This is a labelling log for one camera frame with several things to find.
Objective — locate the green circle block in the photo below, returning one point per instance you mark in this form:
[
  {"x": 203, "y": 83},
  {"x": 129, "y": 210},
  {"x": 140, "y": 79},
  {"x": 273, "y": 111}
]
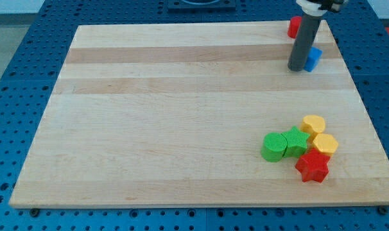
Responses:
[{"x": 274, "y": 146}]

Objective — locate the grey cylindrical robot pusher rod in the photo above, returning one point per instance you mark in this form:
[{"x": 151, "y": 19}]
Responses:
[{"x": 303, "y": 42}]

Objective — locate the yellow heart block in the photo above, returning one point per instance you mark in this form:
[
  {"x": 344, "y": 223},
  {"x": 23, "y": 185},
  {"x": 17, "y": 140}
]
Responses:
[{"x": 313, "y": 125}]

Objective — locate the red star block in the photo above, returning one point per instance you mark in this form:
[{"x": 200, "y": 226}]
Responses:
[{"x": 313, "y": 166}]

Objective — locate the blue block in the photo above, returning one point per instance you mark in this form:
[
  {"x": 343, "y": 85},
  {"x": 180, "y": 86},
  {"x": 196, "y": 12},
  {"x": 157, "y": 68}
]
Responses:
[{"x": 313, "y": 59}]

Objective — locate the wooden board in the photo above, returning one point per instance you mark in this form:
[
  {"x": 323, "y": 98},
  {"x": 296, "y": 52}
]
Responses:
[{"x": 174, "y": 115}]

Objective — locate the green star block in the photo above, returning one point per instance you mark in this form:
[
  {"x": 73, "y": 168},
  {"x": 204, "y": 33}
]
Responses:
[{"x": 296, "y": 142}]

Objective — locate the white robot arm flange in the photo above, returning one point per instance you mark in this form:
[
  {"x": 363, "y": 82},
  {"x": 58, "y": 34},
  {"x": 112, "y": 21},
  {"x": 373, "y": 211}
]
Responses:
[{"x": 318, "y": 8}]

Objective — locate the yellow hexagon block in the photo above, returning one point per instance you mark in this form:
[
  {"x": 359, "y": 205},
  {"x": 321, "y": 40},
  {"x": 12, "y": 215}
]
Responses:
[{"x": 325, "y": 143}]

